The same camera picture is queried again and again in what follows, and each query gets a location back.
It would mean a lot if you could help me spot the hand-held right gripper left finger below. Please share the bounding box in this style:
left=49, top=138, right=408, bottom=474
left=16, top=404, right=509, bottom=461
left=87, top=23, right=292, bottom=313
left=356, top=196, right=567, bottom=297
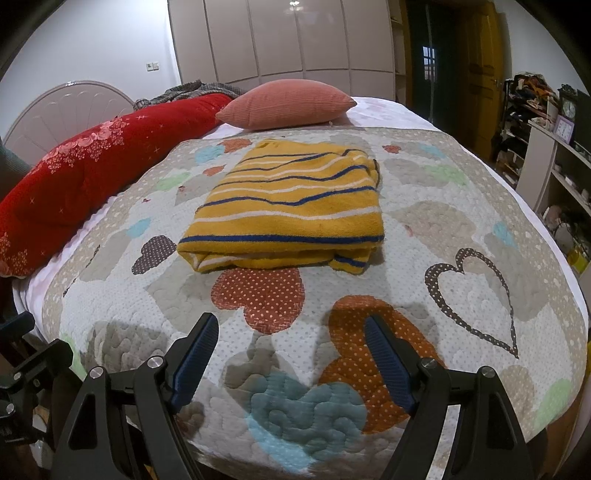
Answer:
left=53, top=312, right=219, bottom=480

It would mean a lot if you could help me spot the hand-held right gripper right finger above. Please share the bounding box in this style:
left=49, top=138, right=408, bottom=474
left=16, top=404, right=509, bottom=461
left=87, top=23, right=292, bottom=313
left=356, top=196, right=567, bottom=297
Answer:
left=364, top=315, right=536, bottom=480

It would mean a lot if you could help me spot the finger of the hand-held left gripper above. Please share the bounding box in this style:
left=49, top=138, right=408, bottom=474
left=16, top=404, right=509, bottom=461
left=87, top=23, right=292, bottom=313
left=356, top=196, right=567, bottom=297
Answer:
left=0, top=338, right=75, bottom=408
left=0, top=311, right=37, bottom=344

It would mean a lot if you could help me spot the yellow striped sweater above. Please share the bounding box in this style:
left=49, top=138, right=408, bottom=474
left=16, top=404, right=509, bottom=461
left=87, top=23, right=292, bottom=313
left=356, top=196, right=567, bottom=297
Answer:
left=177, top=140, right=386, bottom=276

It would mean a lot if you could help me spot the patchwork heart quilt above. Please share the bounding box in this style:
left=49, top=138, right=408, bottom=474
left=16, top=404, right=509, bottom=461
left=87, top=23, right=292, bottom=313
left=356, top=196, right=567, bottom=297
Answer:
left=41, top=126, right=590, bottom=472

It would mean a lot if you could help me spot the dark grey cushion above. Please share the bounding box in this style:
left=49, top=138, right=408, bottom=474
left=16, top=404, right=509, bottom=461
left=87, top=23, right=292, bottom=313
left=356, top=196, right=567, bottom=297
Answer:
left=0, top=142, right=34, bottom=200

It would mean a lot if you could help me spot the red floral bolster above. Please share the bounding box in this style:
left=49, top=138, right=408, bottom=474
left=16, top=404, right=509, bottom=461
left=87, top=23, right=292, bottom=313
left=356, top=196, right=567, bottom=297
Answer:
left=0, top=92, right=234, bottom=278

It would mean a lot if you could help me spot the white bed headboard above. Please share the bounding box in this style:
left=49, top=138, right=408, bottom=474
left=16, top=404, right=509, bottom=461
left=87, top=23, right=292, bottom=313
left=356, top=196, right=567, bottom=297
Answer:
left=2, top=80, right=136, bottom=149

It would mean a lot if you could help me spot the grey open shelf unit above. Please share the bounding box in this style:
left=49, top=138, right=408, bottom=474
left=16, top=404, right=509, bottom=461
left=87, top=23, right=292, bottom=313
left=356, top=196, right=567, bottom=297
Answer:
left=514, top=119, right=591, bottom=278

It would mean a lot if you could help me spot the grey plaid cloth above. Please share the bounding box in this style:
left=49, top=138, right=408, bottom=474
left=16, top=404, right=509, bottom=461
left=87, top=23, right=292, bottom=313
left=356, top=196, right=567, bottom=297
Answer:
left=137, top=79, right=253, bottom=110

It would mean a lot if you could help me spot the pink pillow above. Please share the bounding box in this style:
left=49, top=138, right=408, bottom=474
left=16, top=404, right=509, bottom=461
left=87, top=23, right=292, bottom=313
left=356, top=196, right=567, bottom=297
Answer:
left=215, top=79, right=358, bottom=130

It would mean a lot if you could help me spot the cluttered shoe rack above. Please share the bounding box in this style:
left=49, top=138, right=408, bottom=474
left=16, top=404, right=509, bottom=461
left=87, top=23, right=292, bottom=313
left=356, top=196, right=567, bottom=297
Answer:
left=491, top=71, right=562, bottom=186

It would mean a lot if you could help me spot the purple table clock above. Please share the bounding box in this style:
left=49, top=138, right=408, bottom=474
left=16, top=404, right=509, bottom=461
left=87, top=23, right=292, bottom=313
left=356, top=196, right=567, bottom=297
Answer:
left=553, top=115, right=576, bottom=144

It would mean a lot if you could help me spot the yellow wooden door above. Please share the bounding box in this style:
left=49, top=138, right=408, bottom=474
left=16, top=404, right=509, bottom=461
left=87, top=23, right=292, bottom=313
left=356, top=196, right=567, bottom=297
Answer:
left=461, top=0, right=507, bottom=161

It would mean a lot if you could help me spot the black table clock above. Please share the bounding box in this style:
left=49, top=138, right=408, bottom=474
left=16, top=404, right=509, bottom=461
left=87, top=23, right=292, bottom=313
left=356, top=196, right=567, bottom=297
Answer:
left=558, top=85, right=579, bottom=136

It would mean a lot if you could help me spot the beige wardrobe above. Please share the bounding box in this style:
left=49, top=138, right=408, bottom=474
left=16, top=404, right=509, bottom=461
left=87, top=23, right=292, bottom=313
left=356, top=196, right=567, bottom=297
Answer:
left=167, top=0, right=399, bottom=100

